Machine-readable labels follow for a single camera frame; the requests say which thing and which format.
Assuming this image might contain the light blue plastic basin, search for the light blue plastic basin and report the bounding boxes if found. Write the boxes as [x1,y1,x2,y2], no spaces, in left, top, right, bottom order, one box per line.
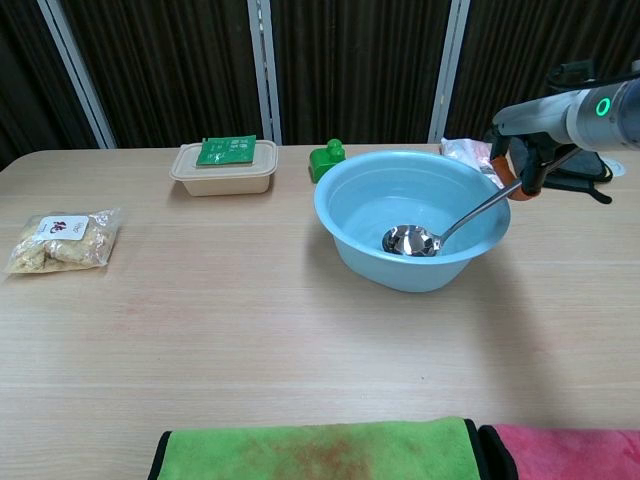
[313,150,513,294]

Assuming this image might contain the pink microfibre towel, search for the pink microfibre towel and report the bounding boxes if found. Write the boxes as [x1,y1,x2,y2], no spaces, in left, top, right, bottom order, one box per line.
[477,423,640,480]

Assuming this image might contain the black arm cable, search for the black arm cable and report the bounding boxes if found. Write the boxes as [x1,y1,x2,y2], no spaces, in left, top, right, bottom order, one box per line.
[543,58,640,97]

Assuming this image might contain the dark grey cloth yellow trim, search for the dark grey cloth yellow trim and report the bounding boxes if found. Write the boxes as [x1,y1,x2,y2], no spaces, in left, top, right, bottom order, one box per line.
[509,135,614,205]

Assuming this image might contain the clear bag of snacks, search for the clear bag of snacks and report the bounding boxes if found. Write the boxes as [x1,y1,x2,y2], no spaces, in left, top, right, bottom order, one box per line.
[4,207,123,276]

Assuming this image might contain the pink and white plastic packet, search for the pink and white plastic packet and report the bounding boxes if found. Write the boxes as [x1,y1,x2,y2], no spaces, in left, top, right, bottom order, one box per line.
[439,137,505,190]

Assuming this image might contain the beige lidded food box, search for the beige lidded food box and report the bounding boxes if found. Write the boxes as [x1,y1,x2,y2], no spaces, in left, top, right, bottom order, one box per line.
[169,139,279,197]

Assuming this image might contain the green toy building block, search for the green toy building block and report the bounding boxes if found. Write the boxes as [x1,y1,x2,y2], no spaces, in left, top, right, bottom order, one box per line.
[308,139,347,183]

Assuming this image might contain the green printed packet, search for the green printed packet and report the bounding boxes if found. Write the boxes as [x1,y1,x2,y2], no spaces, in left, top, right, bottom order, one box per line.
[194,134,258,169]

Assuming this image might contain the grey partition post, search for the grey partition post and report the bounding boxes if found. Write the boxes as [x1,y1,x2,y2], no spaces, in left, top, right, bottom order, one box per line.
[247,0,282,146]
[427,0,471,146]
[37,0,117,150]

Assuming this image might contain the green microfibre towel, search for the green microfibre towel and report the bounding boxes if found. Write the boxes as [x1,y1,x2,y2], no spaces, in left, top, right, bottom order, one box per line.
[146,416,481,480]

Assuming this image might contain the stainless steel ladle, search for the stainless steel ladle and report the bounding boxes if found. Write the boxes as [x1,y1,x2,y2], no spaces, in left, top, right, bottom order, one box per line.
[381,147,584,258]

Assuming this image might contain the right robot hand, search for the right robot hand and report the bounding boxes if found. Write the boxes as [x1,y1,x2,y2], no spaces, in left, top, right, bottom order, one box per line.
[483,92,574,202]

